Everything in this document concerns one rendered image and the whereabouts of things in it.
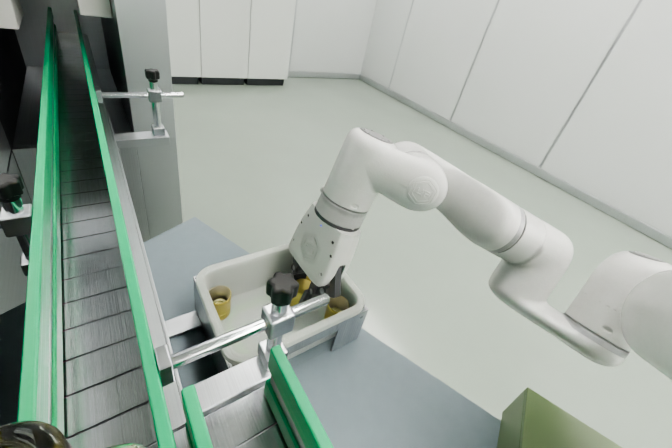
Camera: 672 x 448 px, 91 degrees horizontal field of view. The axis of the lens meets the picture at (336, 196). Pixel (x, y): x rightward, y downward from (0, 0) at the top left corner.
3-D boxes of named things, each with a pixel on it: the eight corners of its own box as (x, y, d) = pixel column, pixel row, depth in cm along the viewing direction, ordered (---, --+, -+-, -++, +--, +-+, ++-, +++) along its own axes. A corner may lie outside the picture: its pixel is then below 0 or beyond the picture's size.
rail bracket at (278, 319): (162, 393, 32) (146, 312, 25) (311, 325, 41) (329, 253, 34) (169, 423, 30) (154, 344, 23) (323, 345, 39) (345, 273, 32)
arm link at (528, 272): (584, 228, 40) (516, 330, 41) (692, 295, 45) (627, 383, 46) (499, 198, 55) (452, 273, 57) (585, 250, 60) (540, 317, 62)
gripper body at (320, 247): (304, 190, 50) (279, 248, 54) (343, 231, 44) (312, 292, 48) (339, 192, 55) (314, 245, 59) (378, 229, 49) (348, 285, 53)
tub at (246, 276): (193, 306, 55) (190, 269, 50) (309, 267, 67) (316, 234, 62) (228, 406, 44) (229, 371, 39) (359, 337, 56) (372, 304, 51)
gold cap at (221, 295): (235, 289, 52) (235, 307, 54) (215, 282, 52) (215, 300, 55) (223, 307, 49) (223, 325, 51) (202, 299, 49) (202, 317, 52)
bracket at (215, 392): (186, 415, 37) (182, 383, 33) (265, 375, 42) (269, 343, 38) (194, 448, 34) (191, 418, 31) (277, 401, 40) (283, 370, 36)
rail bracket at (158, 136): (109, 161, 79) (89, 64, 66) (184, 154, 88) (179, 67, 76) (111, 171, 75) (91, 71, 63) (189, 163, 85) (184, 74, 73)
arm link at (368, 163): (440, 155, 50) (464, 178, 42) (407, 212, 54) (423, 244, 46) (350, 117, 48) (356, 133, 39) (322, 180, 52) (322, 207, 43)
